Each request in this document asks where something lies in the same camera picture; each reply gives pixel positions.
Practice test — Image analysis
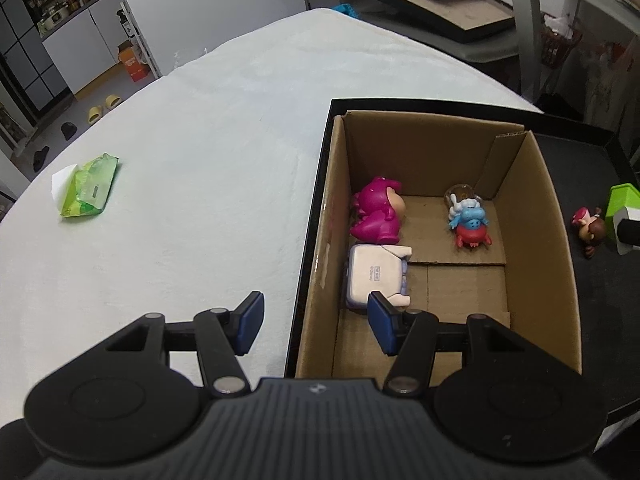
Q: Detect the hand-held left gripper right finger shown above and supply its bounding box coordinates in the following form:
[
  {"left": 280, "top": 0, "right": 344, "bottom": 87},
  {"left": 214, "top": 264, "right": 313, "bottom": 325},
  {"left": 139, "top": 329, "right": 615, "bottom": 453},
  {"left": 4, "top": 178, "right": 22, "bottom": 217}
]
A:
[{"left": 367, "top": 292, "right": 536, "bottom": 396}]

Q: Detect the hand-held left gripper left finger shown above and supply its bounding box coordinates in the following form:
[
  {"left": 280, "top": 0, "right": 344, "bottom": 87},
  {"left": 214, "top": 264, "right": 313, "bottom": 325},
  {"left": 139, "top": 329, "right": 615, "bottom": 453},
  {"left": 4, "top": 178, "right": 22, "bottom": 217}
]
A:
[{"left": 100, "top": 291, "right": 265, "bottom": 397}]

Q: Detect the white square toy figure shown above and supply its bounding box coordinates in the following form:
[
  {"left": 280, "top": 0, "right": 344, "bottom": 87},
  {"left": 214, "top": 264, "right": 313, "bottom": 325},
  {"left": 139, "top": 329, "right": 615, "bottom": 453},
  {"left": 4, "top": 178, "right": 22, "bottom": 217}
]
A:
[{"left": 344, "top": 243, "right": 414, "bottom": 312}]

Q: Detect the black shallow tray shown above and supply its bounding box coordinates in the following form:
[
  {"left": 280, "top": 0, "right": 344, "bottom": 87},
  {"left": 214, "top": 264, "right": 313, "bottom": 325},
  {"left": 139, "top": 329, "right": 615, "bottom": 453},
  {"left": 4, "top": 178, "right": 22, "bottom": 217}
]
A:
[{"left": 283, "top": 98, "right": 640, "bottom": 417}]

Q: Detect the brown cardboard box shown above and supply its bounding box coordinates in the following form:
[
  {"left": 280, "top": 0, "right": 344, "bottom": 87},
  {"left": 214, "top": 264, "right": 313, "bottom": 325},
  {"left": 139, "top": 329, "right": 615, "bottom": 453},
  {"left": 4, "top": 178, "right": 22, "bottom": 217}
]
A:
[{"left": 294, "top": 109, "right": 584, "bottom": 380}]

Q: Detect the pink dinosaur figurine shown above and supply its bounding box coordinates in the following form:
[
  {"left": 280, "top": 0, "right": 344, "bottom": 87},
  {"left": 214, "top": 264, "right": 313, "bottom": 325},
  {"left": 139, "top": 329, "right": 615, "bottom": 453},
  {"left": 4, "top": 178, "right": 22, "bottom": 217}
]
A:
[{"left": 349, "top": 175, "right": 405, "bottom": 246}]

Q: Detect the blue-haired red figurine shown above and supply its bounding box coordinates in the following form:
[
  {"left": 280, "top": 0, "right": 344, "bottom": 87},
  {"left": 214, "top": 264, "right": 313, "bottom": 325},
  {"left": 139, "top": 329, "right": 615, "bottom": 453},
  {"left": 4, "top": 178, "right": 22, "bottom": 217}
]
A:
[{"left": 444, "top": 184, "right": 494, "bottom": 251}]

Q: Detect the green toy house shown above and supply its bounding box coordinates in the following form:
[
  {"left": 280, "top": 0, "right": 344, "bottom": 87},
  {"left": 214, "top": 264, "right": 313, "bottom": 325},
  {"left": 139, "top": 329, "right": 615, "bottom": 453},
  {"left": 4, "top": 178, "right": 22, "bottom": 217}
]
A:
[{"left": 604, "top": 183, "right": 640, "bottom": 221}]

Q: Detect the brown-haired small figurine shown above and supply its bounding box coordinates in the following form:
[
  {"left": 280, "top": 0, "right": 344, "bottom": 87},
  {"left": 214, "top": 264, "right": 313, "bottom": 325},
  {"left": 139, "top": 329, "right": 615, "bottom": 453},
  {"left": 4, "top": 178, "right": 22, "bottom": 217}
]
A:
[{"left": 572, "top": 206, "right": 609, "bottom": 260}]

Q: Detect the red plastic basket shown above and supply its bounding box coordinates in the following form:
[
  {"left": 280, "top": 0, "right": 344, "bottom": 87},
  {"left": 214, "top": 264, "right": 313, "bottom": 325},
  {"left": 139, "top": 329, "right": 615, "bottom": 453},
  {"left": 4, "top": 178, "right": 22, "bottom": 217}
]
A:
[{"left": 541, "top": 24, "right": 584, "bottom": 69}]

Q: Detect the green wet wipes pack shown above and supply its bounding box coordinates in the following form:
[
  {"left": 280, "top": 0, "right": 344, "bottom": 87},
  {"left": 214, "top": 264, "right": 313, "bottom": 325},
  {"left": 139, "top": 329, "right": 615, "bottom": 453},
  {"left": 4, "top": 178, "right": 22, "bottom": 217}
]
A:
[{"left": 52, "top": 153, "right": 121, "bottom": 219}]

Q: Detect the black framed cardboard panel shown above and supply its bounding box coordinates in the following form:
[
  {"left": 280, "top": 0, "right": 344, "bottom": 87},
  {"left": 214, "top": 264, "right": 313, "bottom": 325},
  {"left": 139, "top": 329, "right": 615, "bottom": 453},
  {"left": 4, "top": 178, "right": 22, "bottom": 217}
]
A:
[{"left": 348, "top": 0, "right": 516, "bottom": 45}]

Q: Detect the orange cardboard box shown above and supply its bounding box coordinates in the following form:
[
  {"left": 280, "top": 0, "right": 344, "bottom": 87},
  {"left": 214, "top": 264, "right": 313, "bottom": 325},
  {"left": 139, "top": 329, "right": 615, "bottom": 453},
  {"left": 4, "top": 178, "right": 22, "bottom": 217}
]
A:
[{"left": 117, "top": 42, "right": 154, "bottom": 84}]

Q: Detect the white floor rack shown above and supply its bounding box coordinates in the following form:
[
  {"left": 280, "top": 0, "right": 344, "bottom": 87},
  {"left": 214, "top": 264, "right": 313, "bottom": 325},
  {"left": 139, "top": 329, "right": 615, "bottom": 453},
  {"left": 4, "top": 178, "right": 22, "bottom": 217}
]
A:
[{"left": 116, "top": 0, "right": 162, "bottom": 79}]

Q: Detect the grey white cabinet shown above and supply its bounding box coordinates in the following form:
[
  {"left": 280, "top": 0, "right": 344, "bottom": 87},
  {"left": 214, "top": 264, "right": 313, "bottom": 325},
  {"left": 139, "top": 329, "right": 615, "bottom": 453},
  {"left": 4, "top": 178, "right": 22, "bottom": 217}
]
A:
[{"left": 0, "top": 0, "right": 132, "bottom": 126}]

